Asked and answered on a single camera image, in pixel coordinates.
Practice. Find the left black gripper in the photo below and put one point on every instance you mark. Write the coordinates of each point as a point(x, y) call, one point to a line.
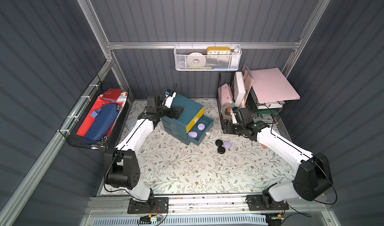
point(173, 112)

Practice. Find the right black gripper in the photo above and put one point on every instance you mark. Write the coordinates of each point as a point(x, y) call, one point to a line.
point(237, 127)

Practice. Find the teal drawer cabinet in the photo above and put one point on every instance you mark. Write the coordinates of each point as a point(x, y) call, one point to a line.
point(177, 128)

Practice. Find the purple earphone case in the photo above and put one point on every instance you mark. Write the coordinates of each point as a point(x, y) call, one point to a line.
point(192, 134)
point(201, 127)
point(227, 145)

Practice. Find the black earphone case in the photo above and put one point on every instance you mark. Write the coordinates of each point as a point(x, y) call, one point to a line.
point(219, 143)
point(221, 150)

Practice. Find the yellow top drawer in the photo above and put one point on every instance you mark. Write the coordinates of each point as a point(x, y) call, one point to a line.
point(195, 119)

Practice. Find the teal drawer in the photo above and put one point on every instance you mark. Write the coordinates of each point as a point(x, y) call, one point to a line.
point(201, 134)

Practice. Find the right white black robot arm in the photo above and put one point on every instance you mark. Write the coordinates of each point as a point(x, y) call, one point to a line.
point(313, 174)

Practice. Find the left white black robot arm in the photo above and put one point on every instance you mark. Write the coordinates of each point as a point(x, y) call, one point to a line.
point(122, 170)

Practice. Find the clear packing tape roll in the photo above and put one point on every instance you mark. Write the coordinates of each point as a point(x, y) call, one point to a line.
point(227, 111)

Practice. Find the pink pouch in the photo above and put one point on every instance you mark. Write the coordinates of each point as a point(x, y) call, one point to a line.
point(226, 95)

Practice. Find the white design book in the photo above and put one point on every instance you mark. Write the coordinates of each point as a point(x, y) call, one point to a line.
point(238, 88)

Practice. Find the white tape roll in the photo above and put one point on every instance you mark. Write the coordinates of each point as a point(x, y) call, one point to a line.
point(196, 60)

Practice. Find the pink foam board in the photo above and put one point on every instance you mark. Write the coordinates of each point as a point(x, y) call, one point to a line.
point(270, 85)

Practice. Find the red folder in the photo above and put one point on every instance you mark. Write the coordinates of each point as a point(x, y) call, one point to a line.
point(112, 95)

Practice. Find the yellow clock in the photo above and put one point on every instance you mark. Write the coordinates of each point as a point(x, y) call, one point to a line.
point(219, 51)

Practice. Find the blue zip pouch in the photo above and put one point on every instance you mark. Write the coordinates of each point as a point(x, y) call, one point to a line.
point(108, 113)

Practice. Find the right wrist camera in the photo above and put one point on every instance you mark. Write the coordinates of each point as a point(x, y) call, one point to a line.
point(234, 117)

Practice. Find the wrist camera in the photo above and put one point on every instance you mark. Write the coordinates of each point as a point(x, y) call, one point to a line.
point(168, 99)
point(234, 117)

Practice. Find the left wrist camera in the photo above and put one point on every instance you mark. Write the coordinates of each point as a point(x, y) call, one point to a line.
point(168, 99)

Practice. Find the black wire desk organizer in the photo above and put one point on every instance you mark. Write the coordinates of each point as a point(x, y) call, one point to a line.
point(259, 112)

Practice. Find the white wire wall basket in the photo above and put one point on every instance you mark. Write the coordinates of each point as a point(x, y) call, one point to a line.
point(213, 62)

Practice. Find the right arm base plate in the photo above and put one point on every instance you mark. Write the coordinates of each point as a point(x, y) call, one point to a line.
point(264, 202)

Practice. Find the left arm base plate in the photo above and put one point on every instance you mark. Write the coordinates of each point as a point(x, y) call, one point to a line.
point(157, 205)

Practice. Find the black wire side basket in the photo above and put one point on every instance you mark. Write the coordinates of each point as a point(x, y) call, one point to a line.
point(73, 122)

